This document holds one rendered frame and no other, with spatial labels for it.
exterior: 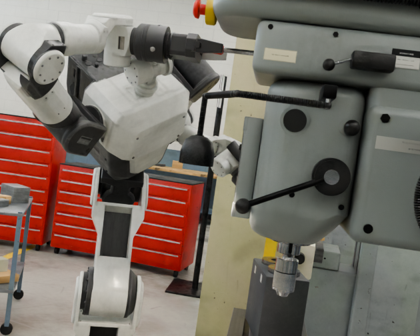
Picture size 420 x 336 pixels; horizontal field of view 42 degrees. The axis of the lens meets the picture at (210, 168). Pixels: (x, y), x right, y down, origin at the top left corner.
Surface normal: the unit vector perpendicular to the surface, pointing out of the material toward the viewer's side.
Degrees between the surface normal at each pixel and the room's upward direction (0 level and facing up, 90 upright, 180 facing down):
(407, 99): 90
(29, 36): 63
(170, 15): 90
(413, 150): 90
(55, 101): 116
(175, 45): 90
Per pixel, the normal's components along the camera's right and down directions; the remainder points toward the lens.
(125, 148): -0.01, 0.70
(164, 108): 0.64, 0.03
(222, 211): -0.11, 0.04
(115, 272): 0.25, -0.42
